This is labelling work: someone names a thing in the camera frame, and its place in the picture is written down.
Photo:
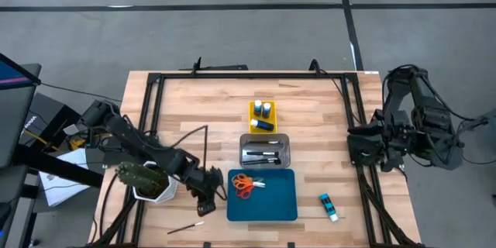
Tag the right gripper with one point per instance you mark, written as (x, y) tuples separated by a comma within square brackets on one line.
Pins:
[(395, 131)]

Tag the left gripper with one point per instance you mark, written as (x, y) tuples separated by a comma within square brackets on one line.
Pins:
[(205, 184)]

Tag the thin paintbrush white tip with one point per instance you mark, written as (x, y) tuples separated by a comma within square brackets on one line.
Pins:
[(186, 227)]

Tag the black brush silver ferrule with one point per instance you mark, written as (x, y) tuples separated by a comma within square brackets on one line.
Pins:
[(259, 161), (259, 153)]

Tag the thin black paintbrush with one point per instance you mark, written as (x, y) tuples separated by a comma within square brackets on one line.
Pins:
[(267, 142)]

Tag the blue paint bottle white cap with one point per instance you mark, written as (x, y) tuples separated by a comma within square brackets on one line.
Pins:
[(265, 126), (266, 111), (257, 108)]

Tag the blue glue stick white cap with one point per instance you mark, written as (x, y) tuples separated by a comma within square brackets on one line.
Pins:
[(327, 205)]

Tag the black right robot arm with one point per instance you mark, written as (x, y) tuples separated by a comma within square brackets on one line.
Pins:
[(426, 116)]

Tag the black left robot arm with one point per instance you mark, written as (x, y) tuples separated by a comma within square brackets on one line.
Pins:
[(131, 139)]

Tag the cactus in white pot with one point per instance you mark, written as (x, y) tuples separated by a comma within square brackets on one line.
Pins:
[(166, 191)]

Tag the grey translucent plastic bin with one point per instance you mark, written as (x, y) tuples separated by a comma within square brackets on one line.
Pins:
[(243, 139)]

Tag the white table label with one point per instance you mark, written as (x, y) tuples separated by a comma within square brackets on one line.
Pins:
[(370, 72)]

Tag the black table clamp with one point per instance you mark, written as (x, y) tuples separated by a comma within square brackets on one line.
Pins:
[(291, 245), (207, 245)]

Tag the blue plastic bin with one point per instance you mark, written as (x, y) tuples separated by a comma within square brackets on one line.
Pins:
[(267, 201)]

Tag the yellow perforated plastic basket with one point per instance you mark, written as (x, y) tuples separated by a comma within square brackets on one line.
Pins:
[(274, 104)]

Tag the grey chair base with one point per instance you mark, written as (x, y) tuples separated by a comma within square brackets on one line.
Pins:
[(488, 120)]

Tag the white paper sheet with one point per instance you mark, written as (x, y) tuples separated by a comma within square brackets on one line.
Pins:
[(58, 190)]

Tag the black computer case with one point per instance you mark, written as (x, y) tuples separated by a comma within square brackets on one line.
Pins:
[(46, 112)]

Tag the computer monitor blue screen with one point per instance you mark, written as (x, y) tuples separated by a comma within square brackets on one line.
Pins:
[(11, 75)]

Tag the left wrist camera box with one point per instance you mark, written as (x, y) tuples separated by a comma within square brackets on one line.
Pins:
[(206, 208)]

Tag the black aluminium table frame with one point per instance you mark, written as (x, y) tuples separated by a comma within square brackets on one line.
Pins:
[(252, 75)]

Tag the black mount bracket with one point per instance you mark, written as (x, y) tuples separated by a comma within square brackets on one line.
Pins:
[(228, 67)]

